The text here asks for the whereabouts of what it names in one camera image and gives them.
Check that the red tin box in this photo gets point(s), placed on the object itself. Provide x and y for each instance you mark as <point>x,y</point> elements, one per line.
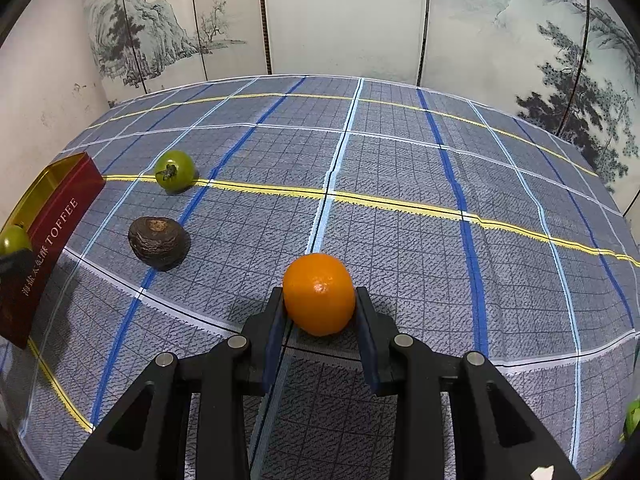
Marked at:
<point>55,245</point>

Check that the blue grey checked tablecloth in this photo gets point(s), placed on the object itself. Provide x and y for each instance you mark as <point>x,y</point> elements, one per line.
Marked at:
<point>410,210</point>

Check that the landscape painted folding screen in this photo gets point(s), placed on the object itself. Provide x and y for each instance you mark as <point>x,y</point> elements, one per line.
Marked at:
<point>340,15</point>

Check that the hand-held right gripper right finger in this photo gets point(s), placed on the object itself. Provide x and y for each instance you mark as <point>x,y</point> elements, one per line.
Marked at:
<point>369,350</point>

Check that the orange mandarin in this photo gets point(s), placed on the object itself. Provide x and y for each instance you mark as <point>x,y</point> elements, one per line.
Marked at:
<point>320,295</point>

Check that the light green fruit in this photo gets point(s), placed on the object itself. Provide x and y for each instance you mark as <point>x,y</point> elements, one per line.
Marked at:
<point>634,420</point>

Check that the green tomato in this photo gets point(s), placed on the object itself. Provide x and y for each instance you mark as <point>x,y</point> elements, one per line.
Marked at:
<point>12,240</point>
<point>181,171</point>

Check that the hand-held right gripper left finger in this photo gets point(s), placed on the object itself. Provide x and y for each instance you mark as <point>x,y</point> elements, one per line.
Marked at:
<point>274,345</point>

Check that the dark brown wrinkled fruit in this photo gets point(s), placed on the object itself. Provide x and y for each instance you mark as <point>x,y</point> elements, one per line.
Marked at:
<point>157,242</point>

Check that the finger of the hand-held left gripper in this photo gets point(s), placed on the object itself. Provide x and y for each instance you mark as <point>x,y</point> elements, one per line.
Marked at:
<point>14,266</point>

